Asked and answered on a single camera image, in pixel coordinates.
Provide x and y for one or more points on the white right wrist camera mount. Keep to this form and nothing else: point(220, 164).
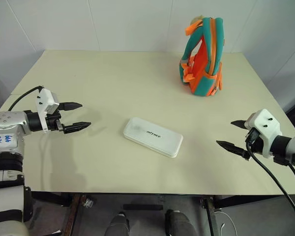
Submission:
point(265, 127)

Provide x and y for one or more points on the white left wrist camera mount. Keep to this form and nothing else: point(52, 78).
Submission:
point(45, 98)

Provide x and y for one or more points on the white rectangular case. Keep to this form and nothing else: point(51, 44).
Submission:
point(152, 137)

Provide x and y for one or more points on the rusty metal table leg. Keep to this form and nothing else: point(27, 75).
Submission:
point(72, 216)

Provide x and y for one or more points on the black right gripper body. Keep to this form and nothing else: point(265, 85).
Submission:
point(258, 145)

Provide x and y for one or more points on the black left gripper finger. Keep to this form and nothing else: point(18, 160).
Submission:
point(76, 127)
point(71, 106)

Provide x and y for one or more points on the dark rounded shape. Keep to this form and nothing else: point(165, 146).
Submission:
point(118, 225)
point(178, 223)

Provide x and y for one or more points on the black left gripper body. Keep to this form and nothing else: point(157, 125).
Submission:
point(53, 122)

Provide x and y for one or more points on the small clear plastic piece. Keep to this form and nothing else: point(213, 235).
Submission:
point(88, 203)

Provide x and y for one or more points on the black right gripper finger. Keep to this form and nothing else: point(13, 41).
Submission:
point(239, 124)
point(232, 148)

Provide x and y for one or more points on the dark metal table leg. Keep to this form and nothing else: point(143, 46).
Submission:
point(211, 218)

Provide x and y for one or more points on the teal and orange backpack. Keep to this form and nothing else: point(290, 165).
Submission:
point(211, 49)

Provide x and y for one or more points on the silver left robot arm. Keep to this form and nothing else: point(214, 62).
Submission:
point(5, 120)

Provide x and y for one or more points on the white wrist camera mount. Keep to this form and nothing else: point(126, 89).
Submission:
point(45, 98)
point(265, 127)

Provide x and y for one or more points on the black table frame crossbar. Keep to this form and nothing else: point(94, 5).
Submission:
point(248, 200)

